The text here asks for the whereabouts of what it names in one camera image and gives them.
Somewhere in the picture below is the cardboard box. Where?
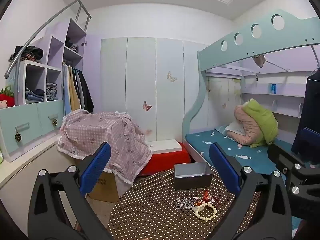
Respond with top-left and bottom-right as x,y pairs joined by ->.
86,170 -> 119,204

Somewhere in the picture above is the silver chain necklace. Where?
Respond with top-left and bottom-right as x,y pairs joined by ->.
171,197 -> 198,210

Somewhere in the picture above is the lilac cubby shelf unit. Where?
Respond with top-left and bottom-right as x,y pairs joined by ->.
14,18 -> 87,105

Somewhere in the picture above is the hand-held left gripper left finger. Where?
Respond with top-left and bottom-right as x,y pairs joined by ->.
27,142 -> 114,240

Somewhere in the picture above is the beige hanging pouch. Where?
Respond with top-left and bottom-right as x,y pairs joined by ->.
252,54 -> 265,68

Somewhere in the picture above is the grey metal handrail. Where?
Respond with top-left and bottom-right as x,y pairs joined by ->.
4,0 -> 92,79

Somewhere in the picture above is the white low cabinet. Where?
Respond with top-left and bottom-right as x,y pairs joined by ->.
0,132 -> 78,220

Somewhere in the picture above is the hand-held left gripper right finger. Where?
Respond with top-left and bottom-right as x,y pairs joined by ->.
209,142 -> 293,240

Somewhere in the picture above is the row of hanging clothes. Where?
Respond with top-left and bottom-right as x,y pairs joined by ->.
61,64 -> 94,117

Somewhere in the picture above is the flat white box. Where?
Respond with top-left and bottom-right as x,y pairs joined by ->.
147,140 -> 182,153

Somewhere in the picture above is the teal bunk bed frame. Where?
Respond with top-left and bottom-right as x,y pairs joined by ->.
182,9 -> 320,170

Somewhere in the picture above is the blue patterned mattress sheet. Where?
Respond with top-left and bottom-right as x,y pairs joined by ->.
185,125 -> 300,178

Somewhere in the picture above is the grey metal tin box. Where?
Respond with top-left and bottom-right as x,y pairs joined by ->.
173,162 -> 213,190

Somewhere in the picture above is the lilac wall shelf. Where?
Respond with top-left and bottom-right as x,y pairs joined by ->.
241,79 -> 308,118

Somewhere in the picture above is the dark hanging garment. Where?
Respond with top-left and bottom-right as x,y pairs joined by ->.
291,70 -> 320,162

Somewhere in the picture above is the green padded jacket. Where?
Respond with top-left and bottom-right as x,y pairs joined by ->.
242,99 -> 279,148

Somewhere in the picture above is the white wardrobe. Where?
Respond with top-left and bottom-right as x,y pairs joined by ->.
100,37 -> 209,147

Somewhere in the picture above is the white bead bracelet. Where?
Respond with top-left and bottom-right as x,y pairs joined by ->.
194,202 -> 217,221

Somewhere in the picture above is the red ottoman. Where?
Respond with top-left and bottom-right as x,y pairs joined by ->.
136,142 -> 192,177

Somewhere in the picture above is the pile of dark clothes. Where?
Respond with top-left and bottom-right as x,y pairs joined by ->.
9,45 -> 43,62

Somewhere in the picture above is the white pillow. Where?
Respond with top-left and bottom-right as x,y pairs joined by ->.
224,122 -> 245,137

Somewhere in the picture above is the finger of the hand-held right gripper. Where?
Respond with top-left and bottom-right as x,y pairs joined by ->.
267,143 -> 320,198
301,127 -> 320,146

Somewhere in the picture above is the pink checkered cloth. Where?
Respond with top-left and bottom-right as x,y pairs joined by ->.
57,110 -> 153,185

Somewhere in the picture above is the teal drawer cabinet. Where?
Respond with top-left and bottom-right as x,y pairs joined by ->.
0,99 -> 64,163

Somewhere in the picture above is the pile of folded jeans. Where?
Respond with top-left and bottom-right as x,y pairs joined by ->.
25,82 -> 57,103

